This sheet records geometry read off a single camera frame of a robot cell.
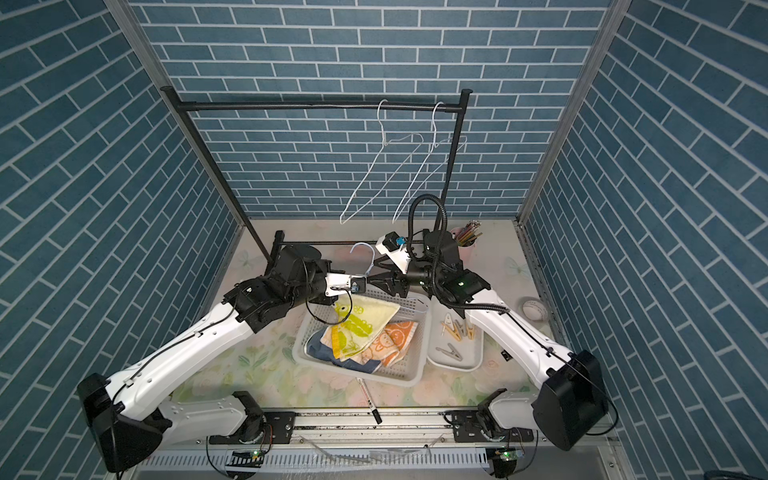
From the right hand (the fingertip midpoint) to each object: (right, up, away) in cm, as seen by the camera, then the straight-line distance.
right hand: (376, 271), depth 71 cm
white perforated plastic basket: (+8, -30, +12) cm, 33 cm away
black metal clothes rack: (-40, +4, +37) cm, 55 cm away
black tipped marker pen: (-2, -36, +6) cm, 36 cm away
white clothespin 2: (+25, -19, +20) cm, 37 cm away
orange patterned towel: (+2, -21, +8) cm, 23 cm away
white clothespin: (+21, -17, +20) cm, 34 cm away
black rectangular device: (+37, -26, +14) cm, 47 cm away
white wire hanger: (-3, +36, +33) cm, 50 cm away
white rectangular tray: (+22, -23, +17) cm, 36 cm away
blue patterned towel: (-18, -23, +12) cm, 31 cm away
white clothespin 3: (+21, -25, +14) cm, 36 cm away
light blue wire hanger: (0, +4, -4) cm, 6 cm away
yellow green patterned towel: (-6, -15, +13) cm, 21 cm away
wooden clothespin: (+27, -20, +18) cm, 38 cm away
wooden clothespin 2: (+22, -20, +18) cm, 35 cm away
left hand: (-7, +1, +3) cm, 8 cm away
